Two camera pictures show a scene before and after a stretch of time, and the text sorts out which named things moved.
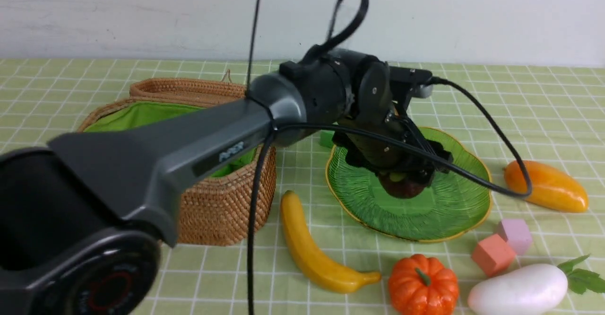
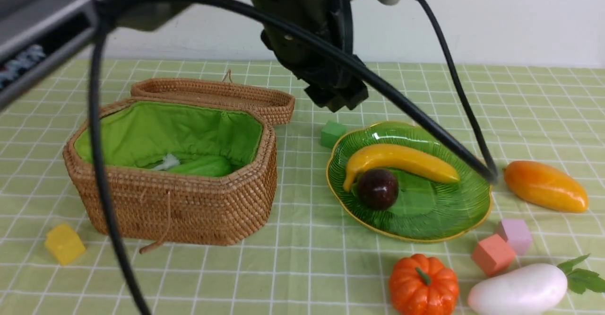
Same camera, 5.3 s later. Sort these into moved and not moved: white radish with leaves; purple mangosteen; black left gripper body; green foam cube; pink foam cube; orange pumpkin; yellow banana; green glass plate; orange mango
Moved: black left gripper body; yellow banana; purple mangosteen
Not moved: orange pumpkin; green glass plate; orange mango; green foam cube; white radish with leaves; pink foam cube
